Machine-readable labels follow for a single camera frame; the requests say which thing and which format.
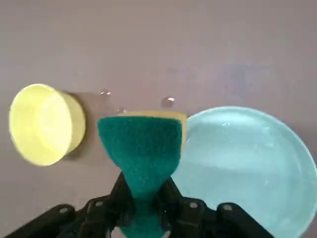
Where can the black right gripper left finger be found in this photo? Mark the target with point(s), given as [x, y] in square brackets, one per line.
[99, 215]

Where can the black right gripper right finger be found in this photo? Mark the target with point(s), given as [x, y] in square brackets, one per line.
[198, 220]

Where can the green and yellow sponge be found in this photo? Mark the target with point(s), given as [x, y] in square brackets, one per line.
[141, 143]

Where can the pale green plate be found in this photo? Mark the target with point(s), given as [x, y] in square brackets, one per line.
[242, 158]

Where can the small yellow bowl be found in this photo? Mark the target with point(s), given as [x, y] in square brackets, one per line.
[39, 124]

